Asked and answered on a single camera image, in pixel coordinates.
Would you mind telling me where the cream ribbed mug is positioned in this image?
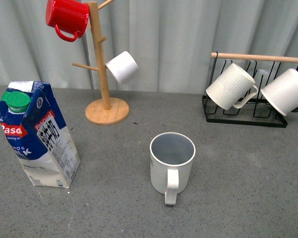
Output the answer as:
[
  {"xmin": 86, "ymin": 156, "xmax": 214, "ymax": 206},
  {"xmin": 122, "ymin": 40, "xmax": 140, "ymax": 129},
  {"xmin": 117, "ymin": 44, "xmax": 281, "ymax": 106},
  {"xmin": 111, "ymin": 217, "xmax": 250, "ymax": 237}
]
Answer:
[
  {"xmin": 206, "ymin": 63, "xmax": 258, "ymax": 110},
  {"xmin": 149, "ymin": 132, "xmax": 196, "ymax": 205}
]

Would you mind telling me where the red enamel mug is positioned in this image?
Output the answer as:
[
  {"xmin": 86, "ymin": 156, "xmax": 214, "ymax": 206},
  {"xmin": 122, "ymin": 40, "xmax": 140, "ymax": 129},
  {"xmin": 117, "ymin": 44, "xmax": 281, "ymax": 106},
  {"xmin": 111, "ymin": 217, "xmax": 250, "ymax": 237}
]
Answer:
[{"xmin": 45, "ymin": 0, "xmax": 89, "ymax": 42}]

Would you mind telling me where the blue white milk carton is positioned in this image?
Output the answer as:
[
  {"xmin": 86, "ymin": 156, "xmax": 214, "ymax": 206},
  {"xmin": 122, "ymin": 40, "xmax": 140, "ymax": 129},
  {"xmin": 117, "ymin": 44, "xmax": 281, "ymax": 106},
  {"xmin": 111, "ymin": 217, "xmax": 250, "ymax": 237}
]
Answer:
[{"xmin": 0, "ymin": 81, "xmax": 80, "ymax": 188}]

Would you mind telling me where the white mug black handle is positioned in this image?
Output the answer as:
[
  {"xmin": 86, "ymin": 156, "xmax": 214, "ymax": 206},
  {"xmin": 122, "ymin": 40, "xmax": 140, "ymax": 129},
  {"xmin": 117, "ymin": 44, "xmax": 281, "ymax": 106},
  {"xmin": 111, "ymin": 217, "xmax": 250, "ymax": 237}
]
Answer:
[{"xmin": 260, "ymin": 68, "xmax": 298, "ymax": 116}]

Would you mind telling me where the wooden mug tree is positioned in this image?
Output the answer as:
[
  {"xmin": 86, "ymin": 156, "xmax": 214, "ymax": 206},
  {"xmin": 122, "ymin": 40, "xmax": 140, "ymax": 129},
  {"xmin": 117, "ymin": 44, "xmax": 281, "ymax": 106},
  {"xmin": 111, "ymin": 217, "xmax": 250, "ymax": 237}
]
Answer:
[{"xmin": 72, "ymin": 0, "xmax": 130, "ymax": 125}]

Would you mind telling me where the cream ribbed hanging mug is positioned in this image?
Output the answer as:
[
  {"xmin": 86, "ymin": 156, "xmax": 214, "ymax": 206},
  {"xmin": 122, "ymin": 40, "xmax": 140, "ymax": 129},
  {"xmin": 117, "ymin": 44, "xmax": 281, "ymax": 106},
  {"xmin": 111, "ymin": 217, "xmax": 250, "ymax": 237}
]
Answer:
[{"xmin": 206, "ymin": 63, "xmax": 258, "ymax": 110}]

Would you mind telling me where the white mug on tree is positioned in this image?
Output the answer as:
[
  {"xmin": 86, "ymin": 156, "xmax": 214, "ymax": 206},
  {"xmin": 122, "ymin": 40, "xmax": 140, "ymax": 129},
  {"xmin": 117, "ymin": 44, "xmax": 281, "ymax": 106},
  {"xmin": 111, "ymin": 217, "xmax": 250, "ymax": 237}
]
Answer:
[{"xmin": 106, "ymin": 51, "xmax": 139, "ymax": 84}]

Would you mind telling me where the black wire mug rack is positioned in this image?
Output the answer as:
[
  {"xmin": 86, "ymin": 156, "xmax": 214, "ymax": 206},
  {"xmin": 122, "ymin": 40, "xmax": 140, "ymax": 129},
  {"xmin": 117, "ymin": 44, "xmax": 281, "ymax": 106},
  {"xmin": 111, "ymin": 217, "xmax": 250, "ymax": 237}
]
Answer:
[{"xmin": 202, "ymin": 52, "xmax": 298, "ymax": 128}]

